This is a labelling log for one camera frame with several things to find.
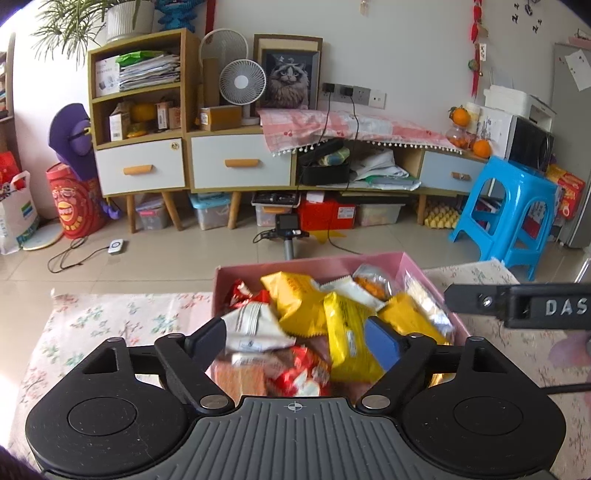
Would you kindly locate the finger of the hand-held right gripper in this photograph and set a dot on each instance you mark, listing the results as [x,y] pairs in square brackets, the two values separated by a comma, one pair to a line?
[475,300]

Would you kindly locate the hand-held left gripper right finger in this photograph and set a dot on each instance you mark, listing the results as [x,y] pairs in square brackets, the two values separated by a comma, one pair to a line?
[383,341]

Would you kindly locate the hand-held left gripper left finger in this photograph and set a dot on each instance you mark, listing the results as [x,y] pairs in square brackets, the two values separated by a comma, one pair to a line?
[207,341]

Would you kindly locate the yellow snack packet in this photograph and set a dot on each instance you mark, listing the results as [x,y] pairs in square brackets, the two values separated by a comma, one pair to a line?
[415,318]
[295,300]
[346,337]

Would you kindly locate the clear packet of white biscuits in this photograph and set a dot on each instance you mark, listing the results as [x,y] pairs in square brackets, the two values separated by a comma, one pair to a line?
[427,300]

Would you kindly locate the orange and white snack packet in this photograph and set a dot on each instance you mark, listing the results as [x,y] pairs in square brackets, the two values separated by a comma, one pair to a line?
[376,281]

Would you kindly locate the red candy packet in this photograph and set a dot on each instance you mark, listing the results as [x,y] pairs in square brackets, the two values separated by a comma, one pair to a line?
[244,293]
[300,374]

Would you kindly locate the pink cardboard box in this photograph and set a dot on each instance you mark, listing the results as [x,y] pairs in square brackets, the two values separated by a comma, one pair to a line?
[295,267]

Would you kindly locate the yellow egg tray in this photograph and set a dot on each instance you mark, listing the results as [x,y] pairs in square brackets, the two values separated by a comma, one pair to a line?
[443,217]

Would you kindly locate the floral tablecloth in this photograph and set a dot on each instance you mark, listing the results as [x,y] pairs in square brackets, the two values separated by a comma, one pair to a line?
[115,318]

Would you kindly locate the red snack cartons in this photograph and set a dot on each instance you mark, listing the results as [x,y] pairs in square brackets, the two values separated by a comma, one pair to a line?
[568,191]

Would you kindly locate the blue plastic stool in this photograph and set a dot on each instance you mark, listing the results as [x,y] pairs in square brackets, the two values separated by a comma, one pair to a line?
[512,184]

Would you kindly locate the low clear storage box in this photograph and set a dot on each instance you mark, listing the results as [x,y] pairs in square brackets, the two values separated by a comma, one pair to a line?
[378,214]

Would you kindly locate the clear storage box blue lid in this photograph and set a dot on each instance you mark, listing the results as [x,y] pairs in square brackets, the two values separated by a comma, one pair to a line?
[210,212]

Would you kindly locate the pale blue drawer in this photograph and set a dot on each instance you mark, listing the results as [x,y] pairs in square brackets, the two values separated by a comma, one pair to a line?
[455,171]

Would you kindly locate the red carton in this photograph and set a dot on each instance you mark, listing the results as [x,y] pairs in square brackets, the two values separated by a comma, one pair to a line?
[328,212]

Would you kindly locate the grey refrigerator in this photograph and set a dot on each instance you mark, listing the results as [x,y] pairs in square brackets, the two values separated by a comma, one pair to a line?
[572,161]

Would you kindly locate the orange fruit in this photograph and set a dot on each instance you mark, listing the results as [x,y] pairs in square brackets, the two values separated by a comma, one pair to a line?
[461,116]
[481,148]

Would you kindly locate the clear storage box dark lid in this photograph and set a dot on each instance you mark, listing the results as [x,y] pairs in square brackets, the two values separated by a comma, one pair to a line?
[274,205]

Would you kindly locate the pile of papers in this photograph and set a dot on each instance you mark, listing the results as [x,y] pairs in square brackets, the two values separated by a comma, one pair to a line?
[383,173]

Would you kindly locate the glass jar of oranges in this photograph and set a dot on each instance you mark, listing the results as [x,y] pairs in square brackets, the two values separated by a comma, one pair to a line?
[459,136]

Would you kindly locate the black microwave oven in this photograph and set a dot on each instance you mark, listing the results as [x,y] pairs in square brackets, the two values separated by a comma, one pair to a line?
[531,143]

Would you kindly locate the black case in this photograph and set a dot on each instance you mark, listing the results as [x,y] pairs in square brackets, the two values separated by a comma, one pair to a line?
[323,170]

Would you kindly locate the low wooden cabinet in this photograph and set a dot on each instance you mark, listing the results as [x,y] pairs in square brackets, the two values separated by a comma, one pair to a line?
[240,161]

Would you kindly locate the white drawer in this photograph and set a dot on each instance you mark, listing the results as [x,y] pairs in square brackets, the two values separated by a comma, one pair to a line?
[138,166]
[240,161]

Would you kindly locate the red printed drum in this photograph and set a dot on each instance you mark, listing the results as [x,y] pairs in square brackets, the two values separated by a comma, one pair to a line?
[74,203]

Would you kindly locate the round white base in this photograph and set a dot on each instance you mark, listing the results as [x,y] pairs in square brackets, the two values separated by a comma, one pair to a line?
[44,239]

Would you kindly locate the white foam box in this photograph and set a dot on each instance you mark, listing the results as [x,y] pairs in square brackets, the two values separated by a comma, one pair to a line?
[517,101]

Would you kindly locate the pink cloth with pompoms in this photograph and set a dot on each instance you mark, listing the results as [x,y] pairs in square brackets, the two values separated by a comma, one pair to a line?
[369,127]

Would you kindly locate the white shopping bag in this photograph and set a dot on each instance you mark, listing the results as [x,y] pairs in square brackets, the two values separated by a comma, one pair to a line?
[18,221]

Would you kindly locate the brown cardboard box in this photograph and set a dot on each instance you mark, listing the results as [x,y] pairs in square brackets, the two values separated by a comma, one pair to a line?
[220,117]

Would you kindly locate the tall wooden shelf cabinet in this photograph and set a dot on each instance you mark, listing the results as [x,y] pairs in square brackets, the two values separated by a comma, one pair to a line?
[138,120]

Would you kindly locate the white carton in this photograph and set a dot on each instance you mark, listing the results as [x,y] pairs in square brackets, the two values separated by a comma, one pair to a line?
[119,122]

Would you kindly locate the purple plush toy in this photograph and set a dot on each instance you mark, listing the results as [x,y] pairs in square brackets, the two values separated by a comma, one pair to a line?
[74,138]

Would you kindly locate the small white desk fan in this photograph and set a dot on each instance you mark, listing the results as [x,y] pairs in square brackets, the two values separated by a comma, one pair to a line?
[242,83]

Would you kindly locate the red gift bag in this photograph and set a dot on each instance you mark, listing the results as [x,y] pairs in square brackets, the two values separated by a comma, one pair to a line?
[8,168]

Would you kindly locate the red hanging ornament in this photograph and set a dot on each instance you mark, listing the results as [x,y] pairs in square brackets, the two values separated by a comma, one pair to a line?
[478,27]

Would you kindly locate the framed cat picture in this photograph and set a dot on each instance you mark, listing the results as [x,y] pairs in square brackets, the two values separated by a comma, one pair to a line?
[291,76]

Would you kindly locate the stack of papers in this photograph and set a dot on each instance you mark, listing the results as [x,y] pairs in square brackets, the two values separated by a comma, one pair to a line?
[150,69]

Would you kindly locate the large white fan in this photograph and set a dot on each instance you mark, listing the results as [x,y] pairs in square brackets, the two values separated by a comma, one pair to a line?
[224,46]

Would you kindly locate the potted plant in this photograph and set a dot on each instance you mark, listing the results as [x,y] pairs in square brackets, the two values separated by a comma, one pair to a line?
[124,18]

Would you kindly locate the white foot switch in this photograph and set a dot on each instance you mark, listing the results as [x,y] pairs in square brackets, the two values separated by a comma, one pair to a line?
[116,247]

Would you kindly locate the camera on pole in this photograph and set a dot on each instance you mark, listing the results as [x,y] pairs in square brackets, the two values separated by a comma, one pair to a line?
[287,230]

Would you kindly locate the wall power outlets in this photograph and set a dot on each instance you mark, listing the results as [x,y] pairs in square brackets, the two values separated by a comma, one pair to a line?
[355,95]

